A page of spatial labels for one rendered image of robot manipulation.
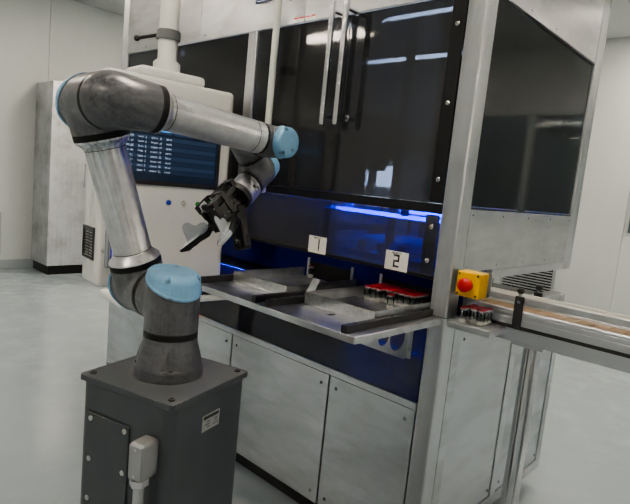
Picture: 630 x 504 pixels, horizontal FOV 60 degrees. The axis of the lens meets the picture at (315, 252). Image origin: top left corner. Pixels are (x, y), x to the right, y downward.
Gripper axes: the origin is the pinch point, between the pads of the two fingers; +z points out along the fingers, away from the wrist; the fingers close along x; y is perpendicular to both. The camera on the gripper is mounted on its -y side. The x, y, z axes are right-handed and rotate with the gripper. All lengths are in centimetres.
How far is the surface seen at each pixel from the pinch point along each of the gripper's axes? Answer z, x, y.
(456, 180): -59, 36, -29
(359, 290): -41, -3, -52
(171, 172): -50, -62, 3
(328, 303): -19.7, 5.2, -37.5
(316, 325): -5.9, 12.7, -31.9
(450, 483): -13, 13, -114
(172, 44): -80, -56, 38
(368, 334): -7.8, 25.0, -37.4
